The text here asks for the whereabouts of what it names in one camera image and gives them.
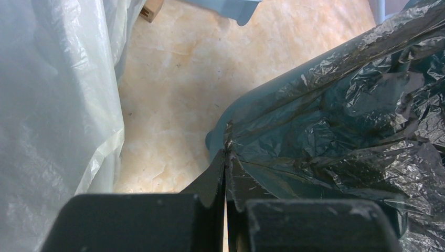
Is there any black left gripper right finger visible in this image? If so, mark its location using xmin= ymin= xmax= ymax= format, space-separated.
xmin=226 ymin=154 xmax=402 ymax=251

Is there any light blue perforated panel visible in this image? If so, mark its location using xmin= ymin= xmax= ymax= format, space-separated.
xmin=185 ymin=0 xmax=262 ymax=26

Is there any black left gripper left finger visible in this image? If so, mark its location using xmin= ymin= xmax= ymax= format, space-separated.
xmin=42 ymin=150 xmax=225 ymax=251

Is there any teal plastic trash bin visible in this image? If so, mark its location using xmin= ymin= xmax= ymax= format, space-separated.
xmin=205 ymin=31 xmax=382 ymax=160

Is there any translucent white plastic bag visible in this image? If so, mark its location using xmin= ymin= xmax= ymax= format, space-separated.
xmin=1 ymin=1 xmax=144 ymax=251

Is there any dark grey trash bag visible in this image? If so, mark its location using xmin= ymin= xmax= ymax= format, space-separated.
xmin=227 ymin=1 xmax=444 ymax=251

